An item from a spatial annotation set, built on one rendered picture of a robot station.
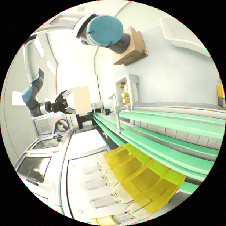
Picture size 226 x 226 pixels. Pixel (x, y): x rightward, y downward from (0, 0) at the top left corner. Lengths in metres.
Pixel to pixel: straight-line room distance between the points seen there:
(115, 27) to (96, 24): 0.06
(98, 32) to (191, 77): 0.34
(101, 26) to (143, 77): 0.33
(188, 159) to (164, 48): 0.41
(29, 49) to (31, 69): 0.13
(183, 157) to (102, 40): 0.35
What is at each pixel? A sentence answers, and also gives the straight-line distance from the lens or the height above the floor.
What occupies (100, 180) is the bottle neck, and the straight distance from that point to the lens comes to 0.20.
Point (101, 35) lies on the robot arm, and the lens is 0.24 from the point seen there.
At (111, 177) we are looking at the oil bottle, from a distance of 0.18.
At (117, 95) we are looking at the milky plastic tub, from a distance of 0.51.
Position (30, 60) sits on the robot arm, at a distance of 0.50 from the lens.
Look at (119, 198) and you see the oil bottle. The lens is 0.16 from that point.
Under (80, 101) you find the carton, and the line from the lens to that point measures 0.30.
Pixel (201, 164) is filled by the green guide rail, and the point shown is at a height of 0.95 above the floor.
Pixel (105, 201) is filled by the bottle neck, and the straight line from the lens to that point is 0.17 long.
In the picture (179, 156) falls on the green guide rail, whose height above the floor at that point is 0.95.
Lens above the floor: 1.08
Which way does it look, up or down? 24 degrees down
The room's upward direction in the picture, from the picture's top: 103 degrees counter-clockwise
